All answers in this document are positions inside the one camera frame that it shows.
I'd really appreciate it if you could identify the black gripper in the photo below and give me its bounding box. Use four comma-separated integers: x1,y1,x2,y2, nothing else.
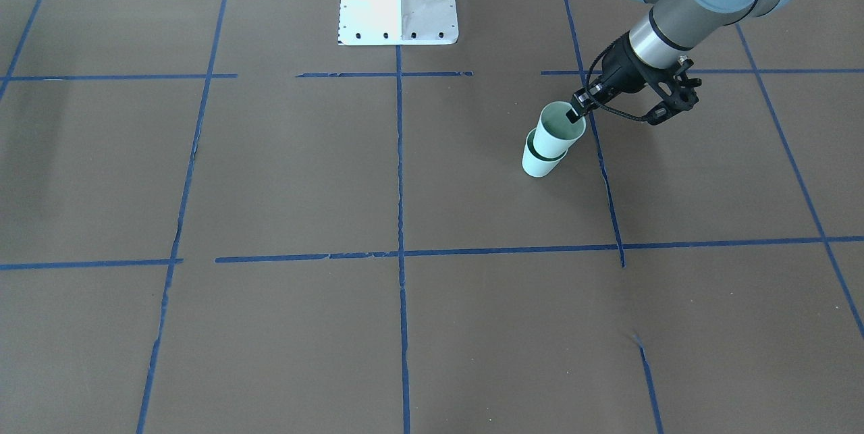
566,37,665,124

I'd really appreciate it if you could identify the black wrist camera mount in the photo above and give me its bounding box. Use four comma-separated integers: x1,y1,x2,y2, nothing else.
644,55,703,126

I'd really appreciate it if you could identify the mint green cup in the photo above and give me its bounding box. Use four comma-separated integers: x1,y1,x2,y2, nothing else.
533,101,587,158
521,129,568,178

